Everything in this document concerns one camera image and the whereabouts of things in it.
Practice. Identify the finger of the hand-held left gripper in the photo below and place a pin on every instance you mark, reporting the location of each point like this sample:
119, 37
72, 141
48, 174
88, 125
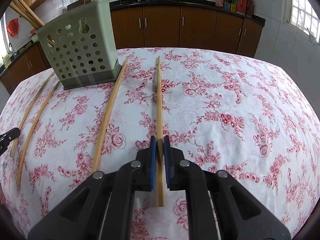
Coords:
12, 133

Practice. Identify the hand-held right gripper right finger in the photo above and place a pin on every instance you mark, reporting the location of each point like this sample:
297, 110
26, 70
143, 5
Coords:
167, 162

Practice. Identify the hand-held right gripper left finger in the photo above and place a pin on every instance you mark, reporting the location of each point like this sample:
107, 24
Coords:
152, 162

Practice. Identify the green perforated chopstick holder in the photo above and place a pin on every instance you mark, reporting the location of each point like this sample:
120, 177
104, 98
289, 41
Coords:
87, 78

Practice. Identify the yellow detergent bottle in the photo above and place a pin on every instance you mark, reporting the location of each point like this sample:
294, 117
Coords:
6, 62

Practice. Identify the steel faucet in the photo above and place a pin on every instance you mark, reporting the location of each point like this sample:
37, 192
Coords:
11, 48

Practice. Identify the red floral tablecloth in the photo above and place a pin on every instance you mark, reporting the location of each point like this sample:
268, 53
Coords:
225, 92

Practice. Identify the red hanging plastic bag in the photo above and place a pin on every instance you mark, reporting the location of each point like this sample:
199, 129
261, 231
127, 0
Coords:
13, 27

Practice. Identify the brown base cabinets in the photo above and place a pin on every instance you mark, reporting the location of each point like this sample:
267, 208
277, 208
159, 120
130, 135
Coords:
200, 27

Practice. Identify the black kitchen countertop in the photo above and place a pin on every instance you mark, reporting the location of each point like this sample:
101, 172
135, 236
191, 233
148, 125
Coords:
200, 2

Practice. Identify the colourful seasoning boxes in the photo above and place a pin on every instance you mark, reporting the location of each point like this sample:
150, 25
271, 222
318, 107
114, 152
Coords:
230, 6

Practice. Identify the pink label bottle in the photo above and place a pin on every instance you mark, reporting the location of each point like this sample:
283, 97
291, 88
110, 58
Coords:
219, 0

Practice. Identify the large red bottle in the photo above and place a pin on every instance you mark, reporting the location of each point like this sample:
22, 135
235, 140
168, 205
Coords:
241, 3

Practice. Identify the dark sauce bottle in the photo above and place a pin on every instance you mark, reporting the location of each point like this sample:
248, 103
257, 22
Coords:
250, 7

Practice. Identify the window with white grille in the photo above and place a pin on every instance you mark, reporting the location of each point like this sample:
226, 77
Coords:
302, 7

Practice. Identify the window with plain frame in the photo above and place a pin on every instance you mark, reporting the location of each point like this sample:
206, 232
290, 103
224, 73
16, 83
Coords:
3, 35

